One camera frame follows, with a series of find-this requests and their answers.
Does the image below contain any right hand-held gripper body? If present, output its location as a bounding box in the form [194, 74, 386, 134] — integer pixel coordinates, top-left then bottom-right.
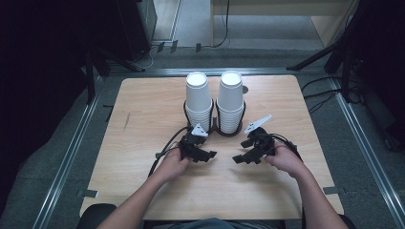
[240, 114, 277, 156]

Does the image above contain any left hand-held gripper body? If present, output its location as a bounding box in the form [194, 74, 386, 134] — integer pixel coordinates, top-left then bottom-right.
[177, 123, 210, 161]

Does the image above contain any black double cup holder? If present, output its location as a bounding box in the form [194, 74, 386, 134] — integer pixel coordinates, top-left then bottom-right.
[182, 97, 247, 138]

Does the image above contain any single white paper cup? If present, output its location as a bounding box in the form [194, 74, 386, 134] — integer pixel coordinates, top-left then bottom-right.
[217, 70, 245, 113]

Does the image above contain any person's left hand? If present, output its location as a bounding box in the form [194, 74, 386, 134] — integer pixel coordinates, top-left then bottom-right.
[157, 147, 191, 183]

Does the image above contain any person's right hand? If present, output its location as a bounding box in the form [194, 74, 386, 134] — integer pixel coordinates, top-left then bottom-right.
[264, 140, 309, 179]

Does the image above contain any person's grey clothing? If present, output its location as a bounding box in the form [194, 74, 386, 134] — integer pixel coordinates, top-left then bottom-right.
[159, 217, 281, 229]

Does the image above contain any black floor tape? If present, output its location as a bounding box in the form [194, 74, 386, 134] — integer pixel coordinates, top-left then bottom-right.
[102, 104, 116, 123]

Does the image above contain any black tripod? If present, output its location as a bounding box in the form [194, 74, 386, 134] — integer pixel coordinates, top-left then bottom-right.
[286, 0, 368, 105]

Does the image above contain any black metal stand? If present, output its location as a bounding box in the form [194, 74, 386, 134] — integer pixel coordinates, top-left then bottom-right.
[83, 47, 147, 105]

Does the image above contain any person's left leg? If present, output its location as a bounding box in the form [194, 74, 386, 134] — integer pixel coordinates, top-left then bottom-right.
[75, 203, 118, 229]

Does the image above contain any black cabinet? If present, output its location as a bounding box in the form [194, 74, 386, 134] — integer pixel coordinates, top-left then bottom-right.
[116, 0, 158, 62]

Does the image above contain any light wooden furniture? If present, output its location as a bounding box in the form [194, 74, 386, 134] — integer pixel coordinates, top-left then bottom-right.
[209, 0, 363, 50]

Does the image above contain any dark room equipment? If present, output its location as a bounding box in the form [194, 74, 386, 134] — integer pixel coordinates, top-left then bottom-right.
[324, 0, 405, 153]

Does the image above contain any dark curtain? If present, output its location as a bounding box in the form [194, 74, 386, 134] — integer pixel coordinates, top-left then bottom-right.
[0, 0, 119, 218]

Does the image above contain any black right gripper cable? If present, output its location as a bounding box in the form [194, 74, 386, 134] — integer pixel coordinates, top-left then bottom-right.
[268, 133, 308, 229]

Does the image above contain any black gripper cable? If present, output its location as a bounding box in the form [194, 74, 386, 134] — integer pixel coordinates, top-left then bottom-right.
[147, 126, 192, 178]
[268, 133, 308, 229]

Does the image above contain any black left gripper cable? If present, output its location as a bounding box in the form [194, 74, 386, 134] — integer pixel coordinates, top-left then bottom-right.
[147, 126, 192, 178]

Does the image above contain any black floor cable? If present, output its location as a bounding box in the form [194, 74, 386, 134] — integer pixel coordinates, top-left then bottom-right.
[300, 75, 333, 94]
[303, 89, 342, 99]
[308, 93, 340, 115]

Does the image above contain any aluminium floor rail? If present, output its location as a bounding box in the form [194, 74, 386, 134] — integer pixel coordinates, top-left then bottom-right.
[108, 67, 330, 77]
[32, 75, 105, 229]
[330, 76, 405, 229]

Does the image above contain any white floor cable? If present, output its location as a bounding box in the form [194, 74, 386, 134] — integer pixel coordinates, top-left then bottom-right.
[135, 44, 160, 70]

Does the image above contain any black hanging cable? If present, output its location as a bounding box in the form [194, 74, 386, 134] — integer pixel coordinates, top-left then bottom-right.
[203, 0, 231, 50]

